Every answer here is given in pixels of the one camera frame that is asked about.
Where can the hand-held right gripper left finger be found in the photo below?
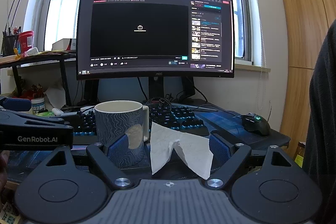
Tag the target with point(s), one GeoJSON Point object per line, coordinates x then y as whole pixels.
{"type": "Point", "coordinates": [119, 150]}

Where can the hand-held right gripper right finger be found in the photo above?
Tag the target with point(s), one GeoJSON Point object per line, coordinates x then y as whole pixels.
{"type": "Point", "coordinates": [220, 150]}

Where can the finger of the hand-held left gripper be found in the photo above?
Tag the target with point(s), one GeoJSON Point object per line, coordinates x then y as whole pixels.
{"type": "Point", "coordinates": [34, 121]}
{"type": "Point", "coordinates": [15, 104]}

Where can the blue wavy patterned mug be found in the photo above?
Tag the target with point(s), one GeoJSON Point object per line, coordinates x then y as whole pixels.
{"type": "Point", "coordinates": [115, 121]}

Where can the white tissue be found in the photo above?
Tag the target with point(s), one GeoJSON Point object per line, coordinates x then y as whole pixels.
{"type": "Point", "coordinates": [168, 145]}

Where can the person's left hand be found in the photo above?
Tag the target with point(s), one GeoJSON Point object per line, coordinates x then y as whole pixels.
{"type": "Point", "coordinates": [3, 169]}

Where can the green packet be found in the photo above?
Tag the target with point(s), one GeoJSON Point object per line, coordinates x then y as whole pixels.
{"type": "Point", "coordinates": [43, 113]}

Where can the white jar teal label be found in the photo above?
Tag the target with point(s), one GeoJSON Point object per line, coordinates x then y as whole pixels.
{"type": "Point", "coordinates": [38, 106]}

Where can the white earbuds case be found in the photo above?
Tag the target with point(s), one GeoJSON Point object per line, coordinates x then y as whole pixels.
{"type": "Point", "coordinates": [57, 111]}

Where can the blue desk mat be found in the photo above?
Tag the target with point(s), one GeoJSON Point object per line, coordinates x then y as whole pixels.
{"type": "Point", "coordinates": [225, 121]}

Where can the white crumpled paper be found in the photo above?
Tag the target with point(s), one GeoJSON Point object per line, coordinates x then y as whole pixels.
{"type": "Point", "coordinates": [56, 96]}

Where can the black computer mouse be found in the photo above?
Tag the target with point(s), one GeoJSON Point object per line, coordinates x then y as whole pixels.
{"type": "Point", "coordinates": [256, 123]}

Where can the black backlit keyboard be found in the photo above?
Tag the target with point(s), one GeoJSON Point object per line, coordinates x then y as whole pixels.
{"type": "Point", "coordinates": [181, 119]}

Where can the yellow figurine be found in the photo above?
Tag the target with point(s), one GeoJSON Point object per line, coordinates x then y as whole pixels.
{"type": "Point", "coordinates": [17, 53]}

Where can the white flat device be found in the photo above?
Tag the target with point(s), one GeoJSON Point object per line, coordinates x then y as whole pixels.
{"type": "Point", "coordinates": [87, 109]}

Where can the black desk shelf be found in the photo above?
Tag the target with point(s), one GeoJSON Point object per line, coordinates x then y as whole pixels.
{"type": "Point", "coordinates": [39, 56]}

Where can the white crumpled packet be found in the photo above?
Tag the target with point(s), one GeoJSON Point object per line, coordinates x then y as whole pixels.
{"type": "Point", "coordinates": [32, 51]}

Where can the black pen holder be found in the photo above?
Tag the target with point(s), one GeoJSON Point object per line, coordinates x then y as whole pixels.
{"type": "Point", "coordinates": [9, 45]}

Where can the red cup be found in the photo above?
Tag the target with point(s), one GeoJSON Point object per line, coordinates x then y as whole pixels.
{"type": "Point", "coordinates": [25, 43]}

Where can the white cardboard box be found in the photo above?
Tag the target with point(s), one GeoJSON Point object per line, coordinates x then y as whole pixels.
{"type": "Point", "coordinates": [64, 44]}

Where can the jar with yellow label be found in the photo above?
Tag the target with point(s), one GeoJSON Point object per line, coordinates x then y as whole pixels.
{"type": "Point", "coordinates": [300, 155]}

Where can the person's dark clothing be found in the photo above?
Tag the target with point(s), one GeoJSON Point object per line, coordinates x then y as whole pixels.
{"type": "Point", "coordinates": [323, 121]}

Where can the curved computer monitor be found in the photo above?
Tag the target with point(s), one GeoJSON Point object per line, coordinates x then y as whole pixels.
{"type": "Point", "coordinates": [147, 29]}

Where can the wooden wardrobe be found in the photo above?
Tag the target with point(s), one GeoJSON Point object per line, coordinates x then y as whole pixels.
{"type": "Point", "coordinates": [302, 16]}

